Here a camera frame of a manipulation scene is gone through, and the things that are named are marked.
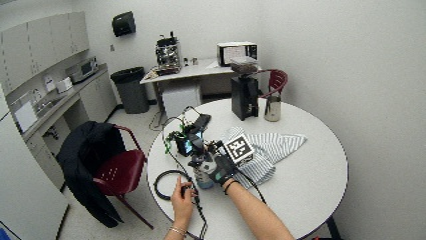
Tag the steel espresso machine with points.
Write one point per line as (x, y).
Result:
(168, 55)

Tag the black coffee grinder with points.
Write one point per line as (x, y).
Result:
(243, 96)

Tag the white microwave oven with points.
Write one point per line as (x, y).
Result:
(234, 52)

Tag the silver toaster oven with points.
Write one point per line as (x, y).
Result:
(81, 69)

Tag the white marker cube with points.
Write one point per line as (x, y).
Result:
(239, 148)

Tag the black wall dispenser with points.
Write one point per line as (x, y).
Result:
(122, 24)

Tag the black wristband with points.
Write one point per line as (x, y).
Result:
(229, 186)

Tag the white under-table cabinet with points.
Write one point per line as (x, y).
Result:
(181, 98)

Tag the grey side table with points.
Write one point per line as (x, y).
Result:
(190, 71)

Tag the striped cloth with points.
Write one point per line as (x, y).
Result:
(274, 145)

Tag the black trash bin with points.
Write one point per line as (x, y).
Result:
(130, 90)

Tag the steel milk pitcher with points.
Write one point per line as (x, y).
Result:
(271, 110)

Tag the black phone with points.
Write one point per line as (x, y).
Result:
(201, 121)

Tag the grey wall cabinets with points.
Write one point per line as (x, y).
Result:
(40, 46)

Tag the black jacket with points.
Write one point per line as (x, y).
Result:
(86, 160)

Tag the black device with screen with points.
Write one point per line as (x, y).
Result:
(190, 141)

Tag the grey counter with cabinets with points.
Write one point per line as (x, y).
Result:
(66, 110)

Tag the red chair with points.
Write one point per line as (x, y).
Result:
(120, 171)
(277, 81)

